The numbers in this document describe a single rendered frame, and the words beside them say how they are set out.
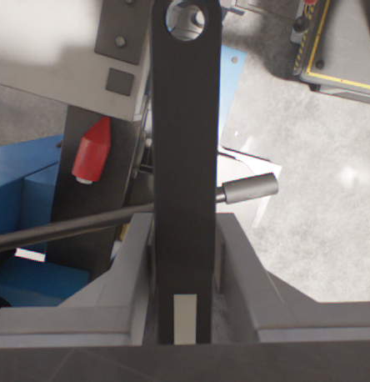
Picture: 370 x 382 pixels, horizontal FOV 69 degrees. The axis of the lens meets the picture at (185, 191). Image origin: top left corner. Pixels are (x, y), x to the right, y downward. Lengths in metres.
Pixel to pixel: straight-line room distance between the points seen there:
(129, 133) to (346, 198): 1.68
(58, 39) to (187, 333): 0.43
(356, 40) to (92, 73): 1.30
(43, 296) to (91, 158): 0.29
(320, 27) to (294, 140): 0.62
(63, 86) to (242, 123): 1.32
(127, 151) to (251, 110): 1.21
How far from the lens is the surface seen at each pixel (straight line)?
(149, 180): 0.66
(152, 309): 0.38
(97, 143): 0.53
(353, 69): 1.56
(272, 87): 1.73
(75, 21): 0.49
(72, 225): 0.33
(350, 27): 1.57
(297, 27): 0.73
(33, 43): 0.51
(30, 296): 0.64
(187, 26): 0.66
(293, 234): 1.98
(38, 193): 0.67
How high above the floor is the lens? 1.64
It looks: 74 degrees down
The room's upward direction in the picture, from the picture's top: 174 degrees clockwise
